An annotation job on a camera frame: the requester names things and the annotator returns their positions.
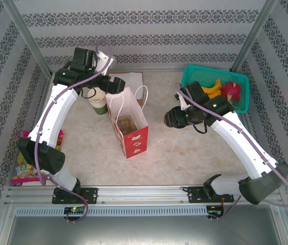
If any aluminium frame post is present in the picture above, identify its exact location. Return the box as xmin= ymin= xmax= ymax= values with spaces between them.
xmin=1 ymin=0 xmax=53 ymax=77
xmin=230 ymin=0 xmax=279 ymax=74

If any teal plastic basket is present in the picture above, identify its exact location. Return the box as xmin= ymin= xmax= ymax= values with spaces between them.
xmin=180 ymin=64 xmax=250 ymax=114

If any colourful fruit candy bag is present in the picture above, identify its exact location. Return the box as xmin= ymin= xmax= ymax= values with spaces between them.
xmin=10 ymin=129 xmax=65 ymax=184

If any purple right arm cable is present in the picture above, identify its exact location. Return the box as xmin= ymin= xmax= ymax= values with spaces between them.
xmin=175 ymin=81 xmax=288 ymax=223

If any stack of paper cups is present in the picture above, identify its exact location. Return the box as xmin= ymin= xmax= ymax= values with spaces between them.
xmin=87 ymin=88 xmax=108 ymax=116

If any aluminium table edge rail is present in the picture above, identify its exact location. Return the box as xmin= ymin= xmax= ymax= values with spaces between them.
xmin=49 ymin=66 xmax=233 ymax=74

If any white paper napkin stack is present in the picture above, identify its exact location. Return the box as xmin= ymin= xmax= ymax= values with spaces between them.
xmin=109 ymin=72 xmax=144 ymax=100

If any grey slotted cable duct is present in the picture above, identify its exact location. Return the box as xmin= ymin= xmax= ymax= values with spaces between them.
xmin=15 ymin=206 xmax=208 ymax=217

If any white paper bag red print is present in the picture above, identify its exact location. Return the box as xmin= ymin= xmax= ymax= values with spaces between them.
xmin=105 ymin=85 xmax=149 ymax=159

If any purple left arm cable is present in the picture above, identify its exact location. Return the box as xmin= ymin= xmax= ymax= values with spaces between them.
xmin=34 ymin=39 xmax=113 ymax=224

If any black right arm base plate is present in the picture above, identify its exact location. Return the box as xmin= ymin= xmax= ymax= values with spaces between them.
xmin=186 ymin=186 xmax=235 ymax=204

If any yellow toy banana bunch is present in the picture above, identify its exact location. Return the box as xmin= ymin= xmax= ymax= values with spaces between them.
xmin=201 ymin=79 xmax=223 ymax=100

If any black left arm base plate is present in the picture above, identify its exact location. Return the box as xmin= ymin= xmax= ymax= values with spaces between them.
xmin=51 ymin=187 xmax=98 ymax=205

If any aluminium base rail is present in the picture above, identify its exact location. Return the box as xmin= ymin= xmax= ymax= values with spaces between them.
xmin=5 ymin=185 xmax=284 ymax=205

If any pink toy dragon fruit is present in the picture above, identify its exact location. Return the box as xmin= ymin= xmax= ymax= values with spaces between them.
xmin=220 ymin=81 xmax=243 ymax=111

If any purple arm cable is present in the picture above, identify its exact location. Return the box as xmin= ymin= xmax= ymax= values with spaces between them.
xmin=175 ymin=81 xmax=288 ymax=223
xmin=34 ymin=39 xmax=113 ymax=224

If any brown cardboard cup carrier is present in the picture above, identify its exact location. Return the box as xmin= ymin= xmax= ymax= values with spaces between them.
xmin=116 ymin=115 xmax=140 ymax=135

